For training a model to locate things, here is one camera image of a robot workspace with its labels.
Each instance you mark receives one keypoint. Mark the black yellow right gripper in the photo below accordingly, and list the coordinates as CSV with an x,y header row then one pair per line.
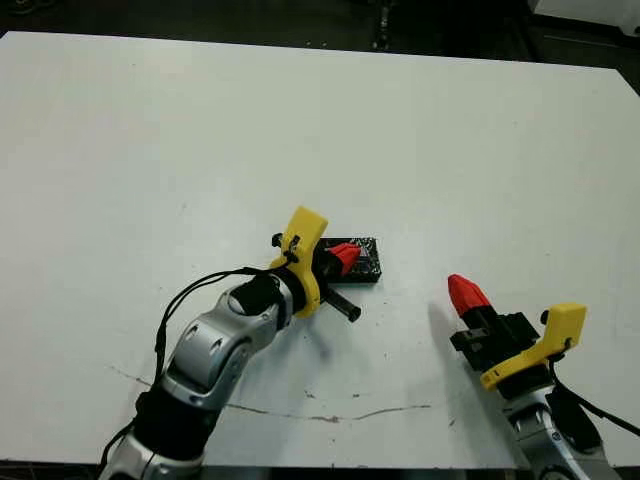
x,y
515,350

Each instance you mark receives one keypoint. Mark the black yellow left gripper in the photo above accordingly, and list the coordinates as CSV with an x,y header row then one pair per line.
x,y
305,265

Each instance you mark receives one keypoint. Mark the black glossy box lid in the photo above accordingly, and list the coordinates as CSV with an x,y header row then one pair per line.
x,y
367,260

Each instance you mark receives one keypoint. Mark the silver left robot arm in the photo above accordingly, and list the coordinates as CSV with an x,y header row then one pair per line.
x,y
215,340

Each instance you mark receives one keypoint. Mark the black metal stand post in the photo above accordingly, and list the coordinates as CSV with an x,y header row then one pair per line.
x,y
382,25

